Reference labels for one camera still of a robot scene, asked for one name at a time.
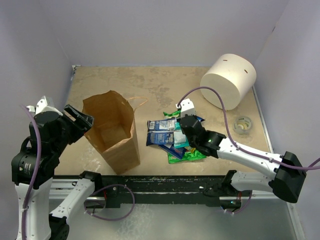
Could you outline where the teal snack packet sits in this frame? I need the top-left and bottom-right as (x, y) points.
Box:
(173, 122), (189, 148)

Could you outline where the green Chuba chips bag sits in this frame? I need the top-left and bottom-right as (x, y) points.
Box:
(162, 109), (208, 165)

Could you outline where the small bright blue packet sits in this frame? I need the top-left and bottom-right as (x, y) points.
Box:
(196, 116), (205, 123)

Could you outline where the brown paper bag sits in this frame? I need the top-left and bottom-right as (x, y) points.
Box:
(82, 90), (140, 175)

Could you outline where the blue white snack packet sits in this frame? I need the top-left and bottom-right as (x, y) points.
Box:
(146, 131), (175, 146)

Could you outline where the green tea candy bag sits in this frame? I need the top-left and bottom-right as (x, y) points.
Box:
(185, 146), (196, 153)

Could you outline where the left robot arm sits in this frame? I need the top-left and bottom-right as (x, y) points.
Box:
(11, 104), (103, 240)

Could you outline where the white cylindrical container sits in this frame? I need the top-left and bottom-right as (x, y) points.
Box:
(200, 53), (257, 110)

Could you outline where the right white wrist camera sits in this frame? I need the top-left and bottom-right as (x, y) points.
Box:
(175, 98), (196, 118)

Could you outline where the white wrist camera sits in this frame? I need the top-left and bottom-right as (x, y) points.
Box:
(175, 98), (196, 118)
(26, 95), (63, 116)

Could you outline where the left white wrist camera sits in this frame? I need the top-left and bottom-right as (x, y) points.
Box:
(26, 95), (63, 116)

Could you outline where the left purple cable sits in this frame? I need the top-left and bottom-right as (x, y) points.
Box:
(19, 104), (42, 240)

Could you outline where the black aluminium frame rail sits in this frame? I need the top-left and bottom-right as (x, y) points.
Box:
(49, 173), (293, 208)

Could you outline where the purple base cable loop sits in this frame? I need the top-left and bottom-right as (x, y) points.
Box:
(83, 183), (136, 221)

